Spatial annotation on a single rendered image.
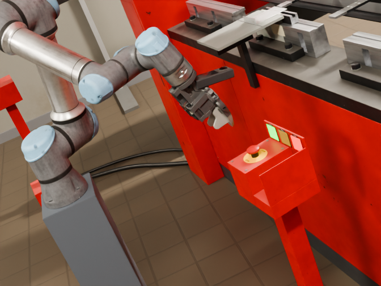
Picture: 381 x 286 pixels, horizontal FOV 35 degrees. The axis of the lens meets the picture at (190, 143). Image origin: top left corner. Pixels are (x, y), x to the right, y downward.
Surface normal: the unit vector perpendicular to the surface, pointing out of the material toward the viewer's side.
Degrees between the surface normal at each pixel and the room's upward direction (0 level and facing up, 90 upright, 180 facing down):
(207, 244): 0
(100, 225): 90
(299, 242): 90
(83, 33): 90
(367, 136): 90
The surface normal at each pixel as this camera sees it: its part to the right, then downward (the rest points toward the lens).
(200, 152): 0.38, 0.29
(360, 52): -0.86, 0.46
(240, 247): -0.34, -0.83
